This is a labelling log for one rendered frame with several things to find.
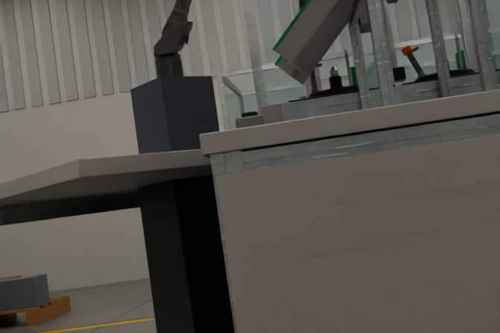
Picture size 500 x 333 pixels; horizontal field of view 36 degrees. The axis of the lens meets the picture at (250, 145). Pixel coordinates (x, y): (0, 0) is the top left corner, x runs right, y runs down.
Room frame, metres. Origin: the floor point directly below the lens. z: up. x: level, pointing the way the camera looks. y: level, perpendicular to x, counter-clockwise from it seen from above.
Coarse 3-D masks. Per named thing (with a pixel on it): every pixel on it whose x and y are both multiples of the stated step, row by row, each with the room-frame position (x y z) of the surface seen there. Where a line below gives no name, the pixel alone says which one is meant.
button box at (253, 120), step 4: (248, 116) 1.80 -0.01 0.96; (252, 116) 1.79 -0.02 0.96; (256, 116) 1.79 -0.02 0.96; (260, 116) 1.78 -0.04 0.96; (236, 120) 1.79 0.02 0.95; (240, 120) 1.79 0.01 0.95; (244, 120) 1.79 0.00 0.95; (248, 120) 1.79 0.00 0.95; (252, 120) 1.79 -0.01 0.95; (256, 120) 1.78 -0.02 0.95; (260, 120) 1.78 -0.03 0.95; (236, 124) 1.79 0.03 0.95; (240, 124) 1.79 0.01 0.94; (244, 124) 1.79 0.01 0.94; (248, 124) 1.79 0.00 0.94; (252, 124) 1.79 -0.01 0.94; (256, 124) 1.78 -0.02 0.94; (260, 124) 1.78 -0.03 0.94
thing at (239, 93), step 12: (228, 84) 6.90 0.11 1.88; (240, 84) 6.89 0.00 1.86; (252, 84) 6.88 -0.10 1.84; (228, 96) 6.90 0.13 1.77; (240, 96) 6.89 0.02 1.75; (252, 96) 6.88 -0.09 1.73; (228, 108) 6.91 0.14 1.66; (240, 108) 6.89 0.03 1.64; (252, 108) 6.88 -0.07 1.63; (228, 120) 6.91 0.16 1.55
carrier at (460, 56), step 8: (456, 40) 1.73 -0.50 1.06; (456, 56) 1.79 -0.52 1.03; (464, 56) 1.76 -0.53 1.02; (448, 64) 1.77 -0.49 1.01; (464, 64) 1.76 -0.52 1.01; (456, 72) 1.72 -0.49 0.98; (464, 72) 1.72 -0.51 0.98; (472, 72) 1.74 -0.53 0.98; (416, 80) 1.78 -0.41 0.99; (424, 80) 1.67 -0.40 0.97; (432, 80) 1.67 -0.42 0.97
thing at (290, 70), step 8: (352, 8) 1.52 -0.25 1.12; (344, 16) 1.51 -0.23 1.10; (344, 24) 1.56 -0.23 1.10; (336, 32) 1.54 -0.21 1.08; (328, 40) 1.53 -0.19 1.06; (328, 48) 1.58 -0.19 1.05; (280, 56) 1.47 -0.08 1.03; (320, 56) 1.56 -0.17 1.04; (280, 64) 1.48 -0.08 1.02; (288, 64) 1.47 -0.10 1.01; (312, 64) 1.55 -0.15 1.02; (288, 72) 1.47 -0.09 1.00; (296, 72) 1.47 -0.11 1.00; (296, 80) 1.60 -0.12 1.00; (304, 80) 1.58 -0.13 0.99
